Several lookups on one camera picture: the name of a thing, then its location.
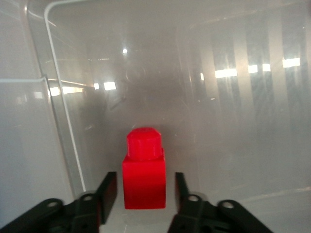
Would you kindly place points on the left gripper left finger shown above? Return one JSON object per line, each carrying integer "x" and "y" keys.
{"x": 107, "y": 196}

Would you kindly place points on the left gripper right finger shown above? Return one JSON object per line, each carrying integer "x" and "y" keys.
{"x": 182, "y": 194}

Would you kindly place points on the red plastic block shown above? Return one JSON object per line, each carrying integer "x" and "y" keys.
{"x": 144, "y": 174}

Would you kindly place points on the clear plastic storage box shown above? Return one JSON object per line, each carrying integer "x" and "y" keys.
{"x": 218, "y": 116}

